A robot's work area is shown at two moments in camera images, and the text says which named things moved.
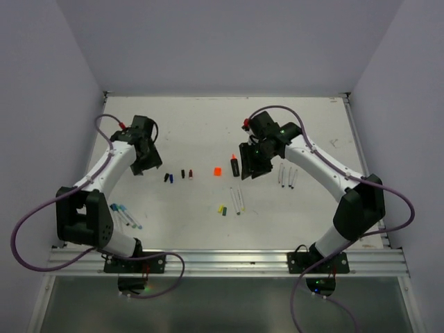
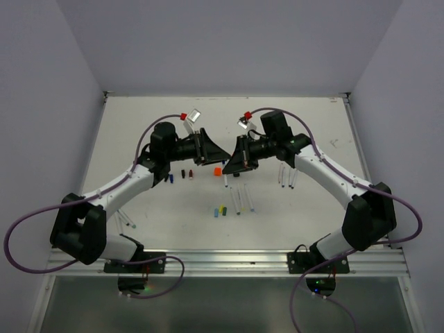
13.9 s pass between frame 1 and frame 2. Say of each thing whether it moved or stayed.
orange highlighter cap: stayed
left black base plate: stayed
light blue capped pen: moved
